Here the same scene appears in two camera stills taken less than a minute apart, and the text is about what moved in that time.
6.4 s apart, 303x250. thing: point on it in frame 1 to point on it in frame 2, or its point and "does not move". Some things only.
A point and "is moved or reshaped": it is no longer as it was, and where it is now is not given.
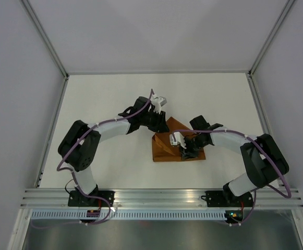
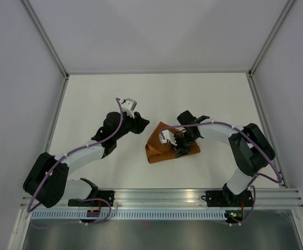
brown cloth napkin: [163, 151] is moved or reshaped
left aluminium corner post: [46, 38] does not move
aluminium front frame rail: [264, 199] does not move
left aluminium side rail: [52, 129] does not move
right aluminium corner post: [288, 5] does not move
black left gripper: [160, 125] to [139, 123]
